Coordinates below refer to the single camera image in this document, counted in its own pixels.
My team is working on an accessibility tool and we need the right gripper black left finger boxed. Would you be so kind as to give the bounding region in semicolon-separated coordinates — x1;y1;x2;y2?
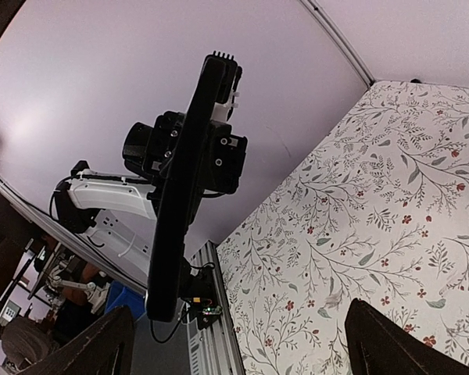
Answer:
21;305;135;375

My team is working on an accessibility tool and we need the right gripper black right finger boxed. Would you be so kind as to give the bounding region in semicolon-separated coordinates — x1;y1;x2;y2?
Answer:
345;298;469;375

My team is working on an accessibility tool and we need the black phone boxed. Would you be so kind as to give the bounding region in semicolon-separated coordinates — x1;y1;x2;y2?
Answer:
145;57;226;323

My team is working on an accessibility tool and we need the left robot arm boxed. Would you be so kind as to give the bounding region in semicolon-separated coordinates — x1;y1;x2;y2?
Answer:
51;123;163;288

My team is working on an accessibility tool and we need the floral table mat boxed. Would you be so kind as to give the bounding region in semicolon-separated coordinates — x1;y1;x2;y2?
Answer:
217;81;469;374

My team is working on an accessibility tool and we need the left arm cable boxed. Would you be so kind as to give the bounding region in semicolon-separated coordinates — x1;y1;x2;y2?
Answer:
148;308;191;344

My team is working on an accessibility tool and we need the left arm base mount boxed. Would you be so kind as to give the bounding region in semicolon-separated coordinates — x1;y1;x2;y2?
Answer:
178;259;222;330

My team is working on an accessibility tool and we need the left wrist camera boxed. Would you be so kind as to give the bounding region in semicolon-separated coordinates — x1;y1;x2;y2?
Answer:
212;51;242;122

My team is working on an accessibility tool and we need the aluminium frame post left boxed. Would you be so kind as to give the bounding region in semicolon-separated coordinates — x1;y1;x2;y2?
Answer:
299;0;375;88

